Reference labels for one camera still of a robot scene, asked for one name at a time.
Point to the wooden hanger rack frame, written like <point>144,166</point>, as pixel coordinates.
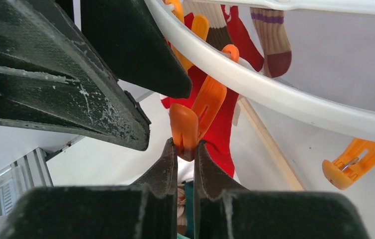
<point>270,145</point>

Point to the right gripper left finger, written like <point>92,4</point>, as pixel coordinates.
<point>145,209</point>

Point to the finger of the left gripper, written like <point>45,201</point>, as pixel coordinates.
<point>125,35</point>
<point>52,79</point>

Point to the red white striped hanging sock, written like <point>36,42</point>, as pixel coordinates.
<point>241,37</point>

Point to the orange peg at right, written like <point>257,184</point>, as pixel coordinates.
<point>357,160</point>

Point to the plain red hanging sock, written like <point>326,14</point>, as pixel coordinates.
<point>219,134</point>

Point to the orange clothes peg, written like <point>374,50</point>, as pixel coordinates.
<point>189,125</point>

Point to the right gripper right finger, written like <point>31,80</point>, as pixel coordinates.
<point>224,209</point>

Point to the white round clip hanger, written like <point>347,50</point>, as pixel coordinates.
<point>286,100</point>

